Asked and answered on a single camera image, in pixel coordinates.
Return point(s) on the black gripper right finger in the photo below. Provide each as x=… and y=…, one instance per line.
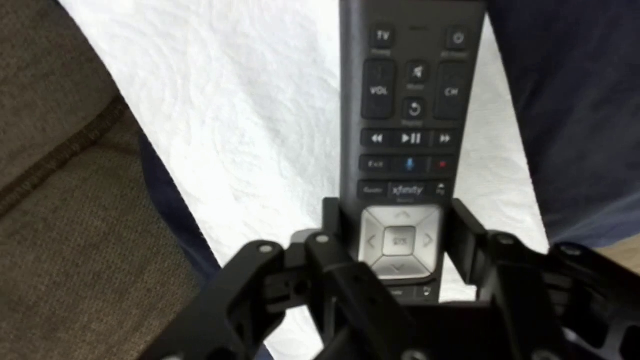
x=526, y=286

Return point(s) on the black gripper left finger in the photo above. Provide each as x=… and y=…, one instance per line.
x=333, y=286

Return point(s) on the black Xfinity remote control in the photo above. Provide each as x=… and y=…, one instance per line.
x=410, y=100

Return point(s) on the navy blue garment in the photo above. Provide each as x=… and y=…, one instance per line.
x=573, y=120

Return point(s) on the white paper sheet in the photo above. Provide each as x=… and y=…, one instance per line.
x=240, y=120

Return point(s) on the grey-beige fabric sofa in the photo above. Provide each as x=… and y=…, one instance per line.
x=73, y=201

